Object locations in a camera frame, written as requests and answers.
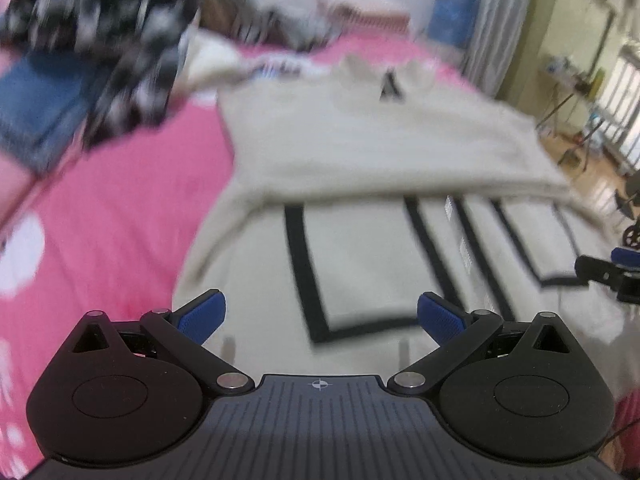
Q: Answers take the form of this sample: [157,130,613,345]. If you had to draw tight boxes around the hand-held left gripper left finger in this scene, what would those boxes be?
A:
[72,288,255,394]

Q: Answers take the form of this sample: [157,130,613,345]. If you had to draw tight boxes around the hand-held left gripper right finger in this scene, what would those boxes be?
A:
[388,291,572,395]

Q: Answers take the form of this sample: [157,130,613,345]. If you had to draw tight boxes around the beige zip jacket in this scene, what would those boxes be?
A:
[172,52,640,406]

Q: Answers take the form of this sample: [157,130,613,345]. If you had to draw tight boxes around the wheelchair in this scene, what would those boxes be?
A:
[612,167,640,251]

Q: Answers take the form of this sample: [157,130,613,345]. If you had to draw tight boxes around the window railing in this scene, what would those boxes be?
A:
[597,42,640,176]

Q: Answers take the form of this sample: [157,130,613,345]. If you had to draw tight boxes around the pink floral blanket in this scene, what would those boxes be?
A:
[0,0,640,480]

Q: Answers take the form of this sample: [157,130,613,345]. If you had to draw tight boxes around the folding table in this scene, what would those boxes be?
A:
[537,55,626,171]

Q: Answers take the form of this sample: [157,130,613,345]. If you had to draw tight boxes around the white fleece cloth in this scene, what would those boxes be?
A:
[172,30,261,98]

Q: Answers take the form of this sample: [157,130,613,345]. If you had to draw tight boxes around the grey curtain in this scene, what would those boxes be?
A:
[460,0,538,101]

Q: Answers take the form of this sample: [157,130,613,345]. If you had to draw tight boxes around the blue jeans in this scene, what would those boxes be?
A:
[0,50,108,173]

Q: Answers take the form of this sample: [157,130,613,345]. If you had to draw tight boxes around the blue water bottle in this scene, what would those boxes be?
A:
[430,0,483,53]

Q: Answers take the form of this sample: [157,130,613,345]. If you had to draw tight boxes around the grey garment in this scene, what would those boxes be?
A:
[235,5,341,53]

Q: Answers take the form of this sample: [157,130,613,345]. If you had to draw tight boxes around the plaid shirt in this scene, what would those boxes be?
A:
[0,0,201,153]

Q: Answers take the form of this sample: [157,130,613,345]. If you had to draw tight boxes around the pink checked towel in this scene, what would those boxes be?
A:
[317,0,411,26]

